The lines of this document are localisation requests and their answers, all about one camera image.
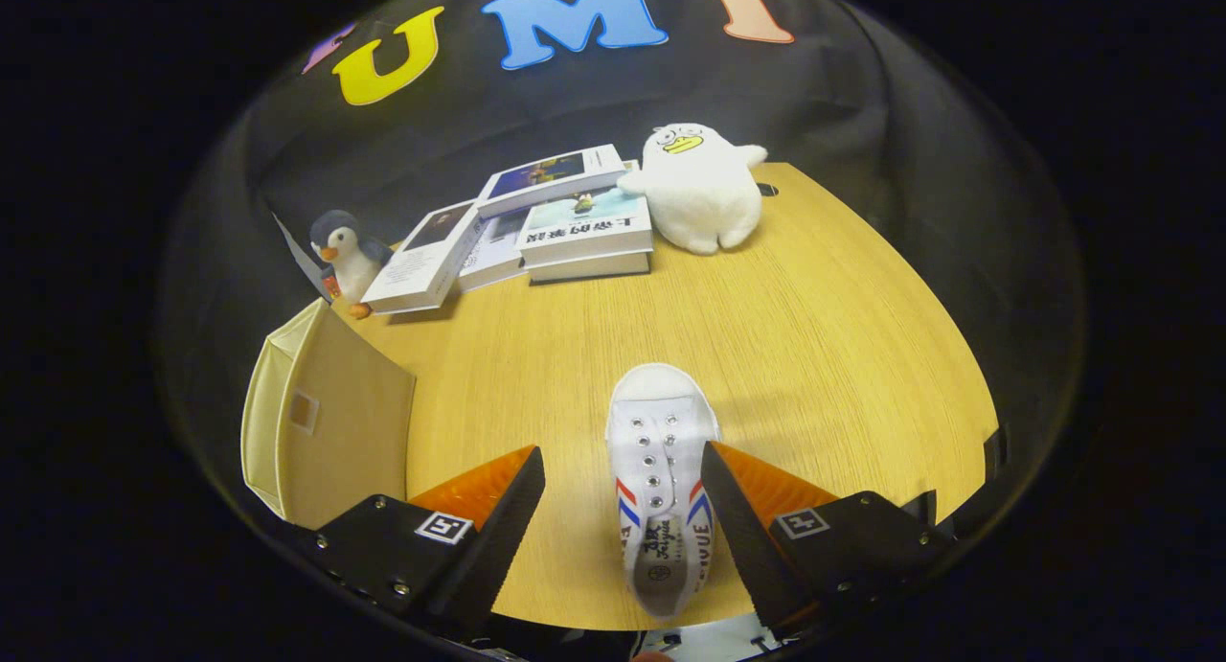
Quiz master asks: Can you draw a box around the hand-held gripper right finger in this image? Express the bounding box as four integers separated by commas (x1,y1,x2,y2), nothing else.
700,441,959,634

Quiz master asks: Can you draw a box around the white duck plush toy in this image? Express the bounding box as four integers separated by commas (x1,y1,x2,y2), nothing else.
618,123,769,255

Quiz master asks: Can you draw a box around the thick book with teal cover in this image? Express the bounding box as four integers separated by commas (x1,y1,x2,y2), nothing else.
517,188,654,267

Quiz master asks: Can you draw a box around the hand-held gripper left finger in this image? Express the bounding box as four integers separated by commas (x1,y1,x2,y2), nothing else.
292,445,547,639

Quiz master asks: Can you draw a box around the beige fabric storage box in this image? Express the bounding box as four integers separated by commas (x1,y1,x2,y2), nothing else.
240,298,417,531

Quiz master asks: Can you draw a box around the white canvas shoe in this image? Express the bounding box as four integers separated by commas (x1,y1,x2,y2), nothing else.
605,363,720,619

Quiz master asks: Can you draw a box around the thin white book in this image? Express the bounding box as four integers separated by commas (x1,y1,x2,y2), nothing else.
458,210,530,293

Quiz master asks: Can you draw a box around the plain white thick book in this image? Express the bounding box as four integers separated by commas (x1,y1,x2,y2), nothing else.
529,248,652,285

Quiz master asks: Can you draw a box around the book with dark blue cover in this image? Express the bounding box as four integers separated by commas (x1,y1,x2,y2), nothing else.
476,145,628,219

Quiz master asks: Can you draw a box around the white book with dark portrait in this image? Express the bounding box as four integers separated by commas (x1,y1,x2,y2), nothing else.
362,200,485,315

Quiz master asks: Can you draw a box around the grey penguin plush toy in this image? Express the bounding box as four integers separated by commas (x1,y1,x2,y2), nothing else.
309,210,394,320

